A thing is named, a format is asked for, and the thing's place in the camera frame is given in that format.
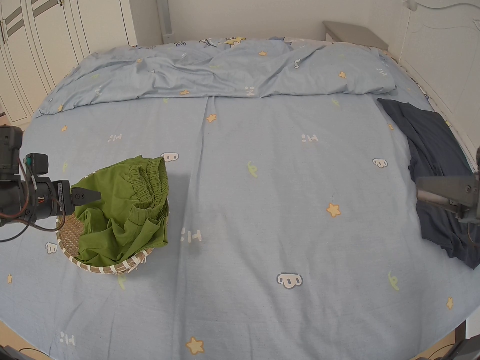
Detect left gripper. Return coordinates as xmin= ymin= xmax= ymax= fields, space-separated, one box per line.
xmin=26 ymin=179 xmax=76 ymax=226

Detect green shorts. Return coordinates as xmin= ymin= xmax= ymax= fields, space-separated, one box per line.
xmin=71 ymin=155 xmax=171 ymax=267

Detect round woven basket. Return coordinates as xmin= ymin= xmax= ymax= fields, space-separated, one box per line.
xmin=55 ymin=163 xmax=169 ymax=277

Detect bed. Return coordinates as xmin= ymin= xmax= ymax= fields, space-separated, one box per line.
xmin=0 ymin=0 xmax=480 ymax=360

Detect dark blue garment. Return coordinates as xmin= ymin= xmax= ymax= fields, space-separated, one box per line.
xmin=376 ymin=98 xmax=480 ymax=270

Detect white wardrobe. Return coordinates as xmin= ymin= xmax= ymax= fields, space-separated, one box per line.
xmin=0 ymin=0 xmax=137 ymax=123

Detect pale blue quilt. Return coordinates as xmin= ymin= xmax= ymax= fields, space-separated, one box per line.
xmin=35 ymin=35 xmax=398 ymax=118

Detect grey bedside table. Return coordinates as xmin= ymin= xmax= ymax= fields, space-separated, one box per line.
xmin=322 ymin=20 xmax=390 ymax=50

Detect black cable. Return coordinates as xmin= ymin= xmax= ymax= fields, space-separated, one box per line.
xmin=0 ymin=216 xmax=61 ymax=244

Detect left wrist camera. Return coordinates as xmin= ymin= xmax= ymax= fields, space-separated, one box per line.
xmin=23 ymin=153 xmax=50 ymax=181

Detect white cord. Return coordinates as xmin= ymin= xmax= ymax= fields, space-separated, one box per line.
xmin=397 ymin=4 xmax=412 ymax=63

